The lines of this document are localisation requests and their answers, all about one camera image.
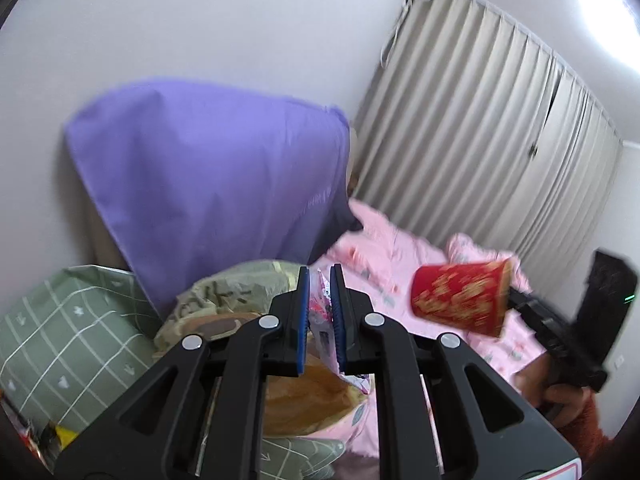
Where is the green checkered tablecloth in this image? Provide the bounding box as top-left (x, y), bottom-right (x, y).
top-left (1, 260), bottom-right (352, 479)

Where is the pink floral bedding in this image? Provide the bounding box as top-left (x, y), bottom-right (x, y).
top-left (311, 198), bottom-right (549, 480)

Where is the pink cartoon wrapper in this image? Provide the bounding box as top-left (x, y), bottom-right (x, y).
top-left (308, 266), bottom-right (372, 396)

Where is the red gold paper cup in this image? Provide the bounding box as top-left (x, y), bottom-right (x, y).
top-left (410, 260), bottom-right (512, 338)

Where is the right hand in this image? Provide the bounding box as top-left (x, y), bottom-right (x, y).
top-left (542, 385), bottom-right (593, 429)

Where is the yellow snack wrapper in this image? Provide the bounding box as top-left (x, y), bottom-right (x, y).
top-left (53, 425), bottom-right (78, 451)

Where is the purple pillow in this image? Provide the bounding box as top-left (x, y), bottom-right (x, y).
top-left (64, 79), bottom-right (361, 316)

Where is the yellow lined trash bin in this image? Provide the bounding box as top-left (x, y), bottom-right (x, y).
top-left (154, 260), bottom-right (369, 437)

